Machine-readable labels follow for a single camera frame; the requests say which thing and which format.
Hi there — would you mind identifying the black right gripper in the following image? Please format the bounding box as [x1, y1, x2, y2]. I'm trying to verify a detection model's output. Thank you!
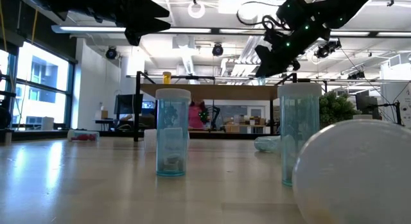
[255, 23, 331, 78]

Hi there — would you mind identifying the wooden background workbench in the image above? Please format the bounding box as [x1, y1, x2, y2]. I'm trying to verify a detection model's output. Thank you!
[223, 114, 270, 134]

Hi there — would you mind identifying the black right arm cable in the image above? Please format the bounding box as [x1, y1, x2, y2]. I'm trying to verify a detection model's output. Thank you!
[236, 1, 284, 32]

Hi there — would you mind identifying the black aluminium table frame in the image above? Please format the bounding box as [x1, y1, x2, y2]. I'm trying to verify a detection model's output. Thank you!
[0, 129, 309, 143]

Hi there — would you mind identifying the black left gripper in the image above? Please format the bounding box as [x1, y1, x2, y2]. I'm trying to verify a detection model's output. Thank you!
[117, 0, 171, 47]

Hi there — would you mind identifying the white bin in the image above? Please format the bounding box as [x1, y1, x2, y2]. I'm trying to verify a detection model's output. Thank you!
[41, 116, 55, 131]

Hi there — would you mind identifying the wooden shelf black metal frame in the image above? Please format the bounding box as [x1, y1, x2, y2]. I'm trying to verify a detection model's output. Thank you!
[134, 71, 298, 143]

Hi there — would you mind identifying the clear bottle with red pills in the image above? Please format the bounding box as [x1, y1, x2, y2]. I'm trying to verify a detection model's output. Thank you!
[67, 129, 100, 142]

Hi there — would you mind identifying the long ceiling light strip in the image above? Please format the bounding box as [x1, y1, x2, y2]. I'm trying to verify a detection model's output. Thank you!
[330, 31, 370, 37]
[51, 24, 213, 34]
[377, 31, 411, 37]
[219, 28, 268, 35]

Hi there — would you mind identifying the large glass window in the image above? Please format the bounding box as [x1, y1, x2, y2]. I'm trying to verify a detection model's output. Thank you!
[0, 40, 76, 132]

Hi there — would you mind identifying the person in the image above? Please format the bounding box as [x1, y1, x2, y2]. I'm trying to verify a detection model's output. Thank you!
[189, 100, 207, 130]

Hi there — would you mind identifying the black ceiling camera rig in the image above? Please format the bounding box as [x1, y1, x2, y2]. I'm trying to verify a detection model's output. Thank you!
[314, 39, 342, 59]

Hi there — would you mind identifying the black computer monitor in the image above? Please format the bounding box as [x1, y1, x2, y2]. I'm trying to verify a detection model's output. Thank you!
[114, 94, 144, 115]

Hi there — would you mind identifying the clear pill bottle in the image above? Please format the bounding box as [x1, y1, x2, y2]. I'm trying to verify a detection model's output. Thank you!
[292, 119, 411, 224]
[143, 128, 158, 153]

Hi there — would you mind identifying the teal pill bottle white cap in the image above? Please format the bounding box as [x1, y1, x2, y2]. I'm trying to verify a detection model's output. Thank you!
[254, 135, 282, 153]
[277, 82, 322, 187]

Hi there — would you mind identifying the black monitor on stand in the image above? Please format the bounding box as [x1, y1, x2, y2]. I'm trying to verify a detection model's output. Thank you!
[354, 90, 381, 119]

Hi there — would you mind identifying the white ring ceiling fixture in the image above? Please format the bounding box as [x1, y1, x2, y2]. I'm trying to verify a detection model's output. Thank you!
[188, 1, 206, 19]

